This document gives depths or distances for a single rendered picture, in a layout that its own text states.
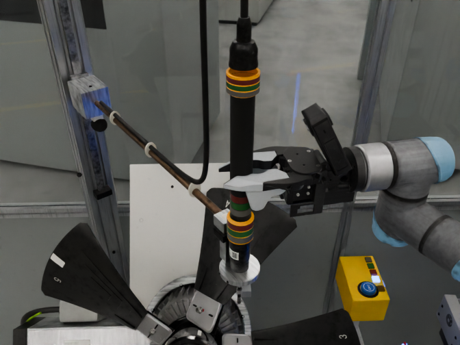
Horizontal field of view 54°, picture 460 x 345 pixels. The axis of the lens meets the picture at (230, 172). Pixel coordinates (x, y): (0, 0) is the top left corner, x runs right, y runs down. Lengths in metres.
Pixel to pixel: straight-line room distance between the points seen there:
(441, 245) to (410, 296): 1.39
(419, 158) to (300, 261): 1.16
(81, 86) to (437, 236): 0.85
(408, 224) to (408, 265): 1.21
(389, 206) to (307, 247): 1.03
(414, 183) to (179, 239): 0.64
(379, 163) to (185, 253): 0.63
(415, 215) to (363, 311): 0.57
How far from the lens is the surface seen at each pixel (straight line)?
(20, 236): 1.85
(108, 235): 1.54
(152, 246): 1.18
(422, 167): 0.74
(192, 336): 0.92
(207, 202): 0.78
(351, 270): 1.33
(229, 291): 0.92
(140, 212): 1.18
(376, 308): 1.30
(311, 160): 0.68
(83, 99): 1.14
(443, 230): 0.76
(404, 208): 0.78
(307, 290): 1.97
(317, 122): 0.62
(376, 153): 0.71
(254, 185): 0.63
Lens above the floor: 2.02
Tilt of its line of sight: 35 degrees down
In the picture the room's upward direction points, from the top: straight up
